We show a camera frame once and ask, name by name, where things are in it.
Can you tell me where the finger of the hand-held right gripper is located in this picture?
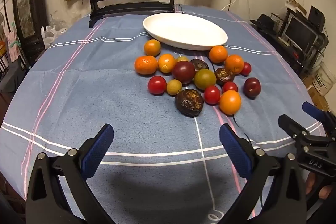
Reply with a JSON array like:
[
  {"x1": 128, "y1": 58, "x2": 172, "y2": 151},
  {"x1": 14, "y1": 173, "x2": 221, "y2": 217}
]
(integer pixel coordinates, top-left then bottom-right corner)
[
  {"x1": 302, "y1": 101, "x2": 336, "y2": 132},
  {"x1": 278, "y1": 114, "x2": 336, "y2": 147}
]

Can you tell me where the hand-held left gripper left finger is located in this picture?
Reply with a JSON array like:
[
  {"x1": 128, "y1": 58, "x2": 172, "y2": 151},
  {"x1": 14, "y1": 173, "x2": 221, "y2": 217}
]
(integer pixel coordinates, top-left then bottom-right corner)
[{"x1": 25, "y1": 123, "x2": 114, "y2": 224}]

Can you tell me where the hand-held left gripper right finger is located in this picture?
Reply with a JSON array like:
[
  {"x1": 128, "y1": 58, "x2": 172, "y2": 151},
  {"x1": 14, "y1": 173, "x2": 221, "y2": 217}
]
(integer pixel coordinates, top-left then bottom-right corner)
[{"x1": 218, "y1": 123, "x2": 307, "y2": 224}]

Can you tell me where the dark red plum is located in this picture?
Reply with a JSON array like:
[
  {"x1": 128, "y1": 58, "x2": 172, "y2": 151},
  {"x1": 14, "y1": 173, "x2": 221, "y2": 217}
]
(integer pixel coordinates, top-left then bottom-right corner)
[
  {"x1": 172, "y1": 61, "x2": 196, "y2": 84},
  {"x1": 243, "y1": 77, "x2": 261, "y2": 98}
]

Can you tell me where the red cherry tomato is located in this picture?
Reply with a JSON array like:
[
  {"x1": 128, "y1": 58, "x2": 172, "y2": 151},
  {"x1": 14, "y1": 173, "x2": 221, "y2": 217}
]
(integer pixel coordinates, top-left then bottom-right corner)
[
  {"x1": 147, "y1": 76, "x2": 167, "y2": 95},
  {"x1": 241, "y1": 62, "x2": 252, "y2": 76},
  {"x1": 204, "y1": 85, "x2": 221, "y2": 105},
  {"x1": 222, "y1": 81, "x2": 238, "y2": 93}
]

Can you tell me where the brown mangosteen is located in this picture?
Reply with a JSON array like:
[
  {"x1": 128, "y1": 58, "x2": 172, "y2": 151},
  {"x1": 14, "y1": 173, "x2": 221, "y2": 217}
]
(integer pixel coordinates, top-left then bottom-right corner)
[
  {"x1": 175, "y1": 89, "x2": 205, "y2": 117},
  {"x1": 214, "y1": 68, "x2": 235, "y2": 86},
  {"x1": 189, "y1": 59, "x2": 209, "y2": 72}
]

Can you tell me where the mandarin orange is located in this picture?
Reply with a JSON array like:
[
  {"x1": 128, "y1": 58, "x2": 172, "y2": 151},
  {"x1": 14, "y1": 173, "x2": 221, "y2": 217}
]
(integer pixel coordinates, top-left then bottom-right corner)
[{"x1": 134, "y1": 55, "x2": 158, "y2": 75}]

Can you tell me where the white oval plate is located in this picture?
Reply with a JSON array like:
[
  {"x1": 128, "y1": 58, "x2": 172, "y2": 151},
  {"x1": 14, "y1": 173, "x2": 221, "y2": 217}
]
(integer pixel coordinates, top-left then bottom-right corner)
[{"x1": 142, "y1": 13, "x2": 228, "y2": 51}]

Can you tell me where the person's right hand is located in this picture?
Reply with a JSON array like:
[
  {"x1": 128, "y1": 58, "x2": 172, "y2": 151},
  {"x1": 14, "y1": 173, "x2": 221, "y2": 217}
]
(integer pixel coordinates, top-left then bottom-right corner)
[{"x1": 305, "y1": 172, "x2": 336, "y2": 200}]

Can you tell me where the white bucket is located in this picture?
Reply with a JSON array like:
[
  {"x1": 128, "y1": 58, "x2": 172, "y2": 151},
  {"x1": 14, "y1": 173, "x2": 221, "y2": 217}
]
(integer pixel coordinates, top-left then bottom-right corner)
[{"x1": 311, "y1": 60, "x2": 334, "y2": 96}]

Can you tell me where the television on stand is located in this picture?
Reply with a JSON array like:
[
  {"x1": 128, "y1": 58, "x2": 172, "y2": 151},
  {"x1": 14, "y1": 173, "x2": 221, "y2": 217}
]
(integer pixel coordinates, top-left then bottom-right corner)
[{"x1": 273, "y1": 7, "x2": 330, "y2": 77}]

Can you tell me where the blue plaid tablecloth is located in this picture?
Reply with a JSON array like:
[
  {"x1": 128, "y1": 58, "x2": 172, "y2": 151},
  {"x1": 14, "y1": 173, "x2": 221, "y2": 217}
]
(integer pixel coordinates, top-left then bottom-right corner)
[{"x1": 0, "y1": 5, "x2": 327, "y2": 224}]

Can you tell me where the green-yellow tomato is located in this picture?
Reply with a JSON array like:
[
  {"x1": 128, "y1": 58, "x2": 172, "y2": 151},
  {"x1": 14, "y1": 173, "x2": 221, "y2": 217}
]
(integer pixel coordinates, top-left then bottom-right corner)
[{"x1": 194, "y1": 69, "x2": 217, "y2": 90}]

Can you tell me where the computer monitor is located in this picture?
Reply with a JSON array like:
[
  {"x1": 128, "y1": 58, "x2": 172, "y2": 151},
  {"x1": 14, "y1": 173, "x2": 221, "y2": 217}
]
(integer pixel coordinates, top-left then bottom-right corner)
[{"x1": 279, "y1": 15, "x2": 319, "y2": 51}]

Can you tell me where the black speaker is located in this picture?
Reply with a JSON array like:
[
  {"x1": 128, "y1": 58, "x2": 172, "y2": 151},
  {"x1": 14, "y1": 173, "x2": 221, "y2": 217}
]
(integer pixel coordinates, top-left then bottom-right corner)
[{"x1": 308, "y1": 5, "x2": 326, "y2": 30}]

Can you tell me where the black hat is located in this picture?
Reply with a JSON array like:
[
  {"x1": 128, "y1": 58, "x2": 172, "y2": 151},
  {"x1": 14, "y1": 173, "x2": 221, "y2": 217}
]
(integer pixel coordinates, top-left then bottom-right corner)
[{"x1": 249, "y1": 13, "x2": 276, "y2": 33}]

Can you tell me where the cardboard box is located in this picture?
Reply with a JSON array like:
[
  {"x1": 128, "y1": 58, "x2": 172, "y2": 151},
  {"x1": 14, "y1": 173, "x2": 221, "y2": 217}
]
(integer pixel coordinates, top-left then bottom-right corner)
[{"x1": 285, "y1": 0, "x2": 307, "y2": 16}]

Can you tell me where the white plastic bag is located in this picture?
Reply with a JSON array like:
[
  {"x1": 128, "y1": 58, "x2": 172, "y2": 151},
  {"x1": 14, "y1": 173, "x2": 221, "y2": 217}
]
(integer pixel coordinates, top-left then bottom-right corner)
[{"x1": 41, "y1": 25, "x2": 69, "y2": 49}]

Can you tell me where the dark wooden framed cabinet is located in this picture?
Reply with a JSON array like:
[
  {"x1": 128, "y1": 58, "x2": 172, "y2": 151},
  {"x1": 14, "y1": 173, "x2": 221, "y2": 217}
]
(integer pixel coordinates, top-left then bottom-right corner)
[{"x1": 12, "y1": 0, "x2": 49, "y2": 67}]

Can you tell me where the thin black cable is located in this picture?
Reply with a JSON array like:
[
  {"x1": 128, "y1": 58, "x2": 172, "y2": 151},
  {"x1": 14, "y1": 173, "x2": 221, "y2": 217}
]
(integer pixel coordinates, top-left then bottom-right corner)
[{"x1": 231, "y1": 114, "x2": 254, "y2": 147}]

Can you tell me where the white power cable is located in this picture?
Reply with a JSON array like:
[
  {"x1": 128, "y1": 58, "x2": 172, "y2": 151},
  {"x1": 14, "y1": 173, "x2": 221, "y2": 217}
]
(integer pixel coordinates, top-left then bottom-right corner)
[{"x1": 220, "y1": 0, "x2": 241, "y2": 11}]

